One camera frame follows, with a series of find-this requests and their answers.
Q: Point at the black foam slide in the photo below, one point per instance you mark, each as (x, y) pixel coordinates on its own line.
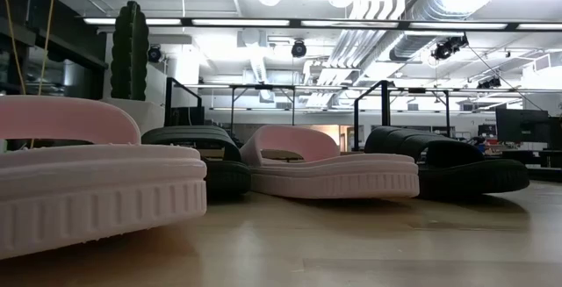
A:
(474, 177)
(228, 177)

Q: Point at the pink foam slide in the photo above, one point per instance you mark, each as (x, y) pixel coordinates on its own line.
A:
(88, 199)
(333, 181)

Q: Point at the black metal wooden-board shelf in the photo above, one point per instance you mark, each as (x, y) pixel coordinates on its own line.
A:
(385, 102)

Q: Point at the green cactus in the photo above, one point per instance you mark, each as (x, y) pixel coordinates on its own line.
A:
(129, 50)

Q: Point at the black computer monitor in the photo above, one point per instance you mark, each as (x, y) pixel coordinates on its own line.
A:
(521, 124)

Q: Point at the black background workstation frame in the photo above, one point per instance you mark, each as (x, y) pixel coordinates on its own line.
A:
(263, 87)
(447, 111)

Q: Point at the black ceiling-mounted camera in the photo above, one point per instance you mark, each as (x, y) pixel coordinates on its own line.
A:
(299, 49)
(445, 49)
(489, 83)
(154, 54)

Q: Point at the black ceiling light rail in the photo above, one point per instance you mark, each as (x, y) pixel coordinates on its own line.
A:
(307, 23)

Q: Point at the silver ventilation duct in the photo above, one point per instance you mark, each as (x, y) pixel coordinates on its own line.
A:
(421, 15)

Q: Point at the black aluminium rig frame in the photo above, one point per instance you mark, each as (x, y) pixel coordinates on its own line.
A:
(544, 173)

